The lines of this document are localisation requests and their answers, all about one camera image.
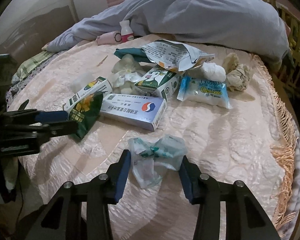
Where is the small pink white bottle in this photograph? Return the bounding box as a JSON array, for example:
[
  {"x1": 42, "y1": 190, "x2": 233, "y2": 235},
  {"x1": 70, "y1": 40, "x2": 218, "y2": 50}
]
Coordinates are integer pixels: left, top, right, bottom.
[{"x1": 120, "y1": 20, "x2": 134, "y2": 43}]

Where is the green yellow snack wrapper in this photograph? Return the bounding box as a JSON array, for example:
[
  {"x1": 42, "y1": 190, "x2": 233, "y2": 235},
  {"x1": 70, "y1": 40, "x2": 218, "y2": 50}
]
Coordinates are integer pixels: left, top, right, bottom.
[{"x1": 69, "y1": 92, "x2": 103, "y2": 141}]

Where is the blue Milk Sachima packet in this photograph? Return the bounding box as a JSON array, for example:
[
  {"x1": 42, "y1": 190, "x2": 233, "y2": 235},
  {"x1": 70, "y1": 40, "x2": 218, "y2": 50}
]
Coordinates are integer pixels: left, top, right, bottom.
[{"x1": 177, "y1": 76, "x2": 231, "y2": 109}]

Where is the torn white snack bag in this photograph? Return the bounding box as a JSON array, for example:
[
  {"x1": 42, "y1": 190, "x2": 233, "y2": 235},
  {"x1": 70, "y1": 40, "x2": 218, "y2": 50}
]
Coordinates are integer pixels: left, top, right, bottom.
[{"x1": 141, "y1": 40, "x2": 215, "y2": 73}]

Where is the green yellow white box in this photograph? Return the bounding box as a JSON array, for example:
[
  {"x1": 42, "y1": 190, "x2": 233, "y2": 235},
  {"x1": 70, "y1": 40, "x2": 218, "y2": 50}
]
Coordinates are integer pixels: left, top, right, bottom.
[{"x1": 63, "y1": 76, "x2": 113, "y2": 112}]

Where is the teal blue snack packet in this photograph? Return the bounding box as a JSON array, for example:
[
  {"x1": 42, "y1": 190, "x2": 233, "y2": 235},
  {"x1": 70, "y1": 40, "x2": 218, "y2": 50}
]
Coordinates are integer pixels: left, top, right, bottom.
[{"x1": 114, "y1": 48, "x2": 151, "y2": 63}]

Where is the grey blue duvet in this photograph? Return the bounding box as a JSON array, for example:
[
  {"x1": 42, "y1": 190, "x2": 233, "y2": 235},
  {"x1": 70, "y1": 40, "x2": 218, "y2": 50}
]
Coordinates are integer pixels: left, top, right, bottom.
[{"x1": 44, "y1": 0, "x2": 289, "y2": 66}]

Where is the clear plastic bag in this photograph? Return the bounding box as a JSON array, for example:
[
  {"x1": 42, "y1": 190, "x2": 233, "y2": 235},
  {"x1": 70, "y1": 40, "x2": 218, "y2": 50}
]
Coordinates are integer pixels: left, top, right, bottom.
[{"x1": 128, "y1": 135, "x2": 187, "y2": 189}]

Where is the beige tissue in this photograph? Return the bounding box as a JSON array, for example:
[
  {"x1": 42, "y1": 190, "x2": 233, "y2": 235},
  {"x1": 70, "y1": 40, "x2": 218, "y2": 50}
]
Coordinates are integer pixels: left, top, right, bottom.
[{"x1": 222, "y1": 53, "x2": 254, "y2": 92}]

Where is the white tissue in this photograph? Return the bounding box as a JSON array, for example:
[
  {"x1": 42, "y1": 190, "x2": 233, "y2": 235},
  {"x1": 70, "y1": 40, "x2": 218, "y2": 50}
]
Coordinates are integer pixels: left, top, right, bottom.
[{"x1": 197, "y1": 62, "x2": 226, "y2": 82}]

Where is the green white milk carton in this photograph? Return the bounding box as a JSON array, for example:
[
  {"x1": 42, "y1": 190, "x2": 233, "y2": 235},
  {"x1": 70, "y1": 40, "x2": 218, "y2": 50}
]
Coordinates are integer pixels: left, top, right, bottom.
[{"x1": 134, "y1": 66, "x2": 182, "y2": 100}]

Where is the white plush bear toy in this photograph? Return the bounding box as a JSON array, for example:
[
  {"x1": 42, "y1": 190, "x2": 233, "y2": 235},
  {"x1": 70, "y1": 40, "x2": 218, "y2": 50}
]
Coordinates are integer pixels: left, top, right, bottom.
[{"x1": 108, "y1": 54, "x2": 146, "y2": 95}]

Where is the pink cylindrical case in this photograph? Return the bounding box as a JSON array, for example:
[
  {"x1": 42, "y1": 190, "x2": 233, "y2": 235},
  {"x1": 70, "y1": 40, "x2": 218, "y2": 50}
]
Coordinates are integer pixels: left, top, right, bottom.
[{"x1": 96, "y1": 31, "x2": 122, "y2": 46}]

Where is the pink quilted bedspread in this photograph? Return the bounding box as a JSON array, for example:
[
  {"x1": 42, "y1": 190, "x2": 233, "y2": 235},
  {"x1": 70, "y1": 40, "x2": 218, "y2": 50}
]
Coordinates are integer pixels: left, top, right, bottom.
[{"x1": 20, "y1": 50, "x2": 297, "y2": 239}]

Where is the blue white medicine box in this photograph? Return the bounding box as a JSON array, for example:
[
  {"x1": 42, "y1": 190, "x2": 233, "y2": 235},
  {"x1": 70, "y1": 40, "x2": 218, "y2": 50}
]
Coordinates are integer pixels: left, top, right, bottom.
[{"x1": 100, "y1": 94, "x2": 167, "y2": 132}]

